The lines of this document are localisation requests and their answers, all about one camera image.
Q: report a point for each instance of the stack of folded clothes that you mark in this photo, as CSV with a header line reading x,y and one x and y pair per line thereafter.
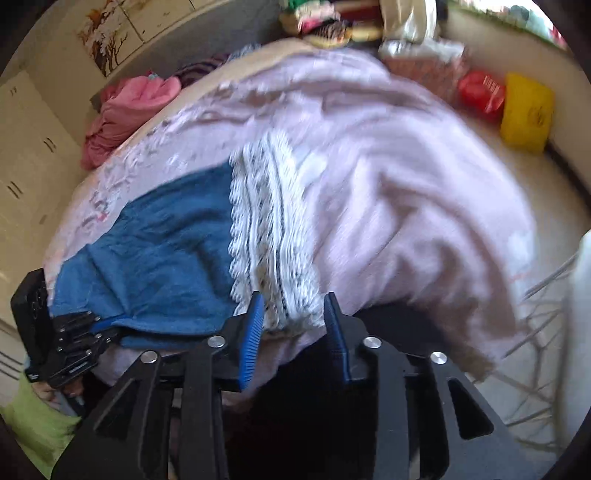
x,y
328,23

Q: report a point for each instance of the purple bear print quilt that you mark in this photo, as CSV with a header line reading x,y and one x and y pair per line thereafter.
x,y
383,194

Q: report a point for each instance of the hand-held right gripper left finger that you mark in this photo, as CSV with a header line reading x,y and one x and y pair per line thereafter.
x,y
250,344

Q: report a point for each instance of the person's left forearm green sleeve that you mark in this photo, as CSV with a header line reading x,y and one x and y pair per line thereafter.
x,y
30,427

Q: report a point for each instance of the purple striped cloth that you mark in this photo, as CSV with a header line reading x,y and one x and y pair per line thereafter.
x,y
203,69

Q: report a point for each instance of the grey headboard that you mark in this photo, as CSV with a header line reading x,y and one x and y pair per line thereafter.
x,y
184,46

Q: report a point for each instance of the wall poster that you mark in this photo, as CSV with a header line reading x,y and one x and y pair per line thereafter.
x,y
108,39

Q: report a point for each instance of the person's left hand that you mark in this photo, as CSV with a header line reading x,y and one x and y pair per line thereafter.
x,y
69,393

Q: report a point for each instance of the red plastic bag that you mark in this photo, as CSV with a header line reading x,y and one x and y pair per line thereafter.
x,y
482,94

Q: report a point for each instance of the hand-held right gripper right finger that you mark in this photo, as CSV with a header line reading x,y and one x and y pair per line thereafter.
x,y
337,344

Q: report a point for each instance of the pink crumpled cloth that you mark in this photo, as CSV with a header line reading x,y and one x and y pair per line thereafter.
x,y
129,115

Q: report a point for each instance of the blue denim pants lace trim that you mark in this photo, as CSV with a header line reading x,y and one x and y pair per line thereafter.
x,y
175,240

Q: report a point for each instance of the white wardrobe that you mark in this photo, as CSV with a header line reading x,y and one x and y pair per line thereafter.
x,y
32,161

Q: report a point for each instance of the yellow plastic container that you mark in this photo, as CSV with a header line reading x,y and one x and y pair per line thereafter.
x,y
526,113

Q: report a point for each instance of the beige bed sheet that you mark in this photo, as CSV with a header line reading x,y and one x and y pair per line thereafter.
x,y
281,50

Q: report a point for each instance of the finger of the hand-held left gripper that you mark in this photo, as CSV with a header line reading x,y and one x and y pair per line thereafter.
x,y
76,323
71,367

